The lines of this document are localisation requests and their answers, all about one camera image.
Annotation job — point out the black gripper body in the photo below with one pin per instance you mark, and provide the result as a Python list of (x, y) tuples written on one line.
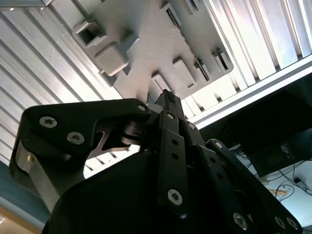
[(109, 207)]

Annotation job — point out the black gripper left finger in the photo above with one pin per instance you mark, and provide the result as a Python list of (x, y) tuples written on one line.
[(61, 114)]

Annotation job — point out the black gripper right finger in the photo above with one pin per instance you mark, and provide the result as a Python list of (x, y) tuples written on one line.
[(219, 170)]

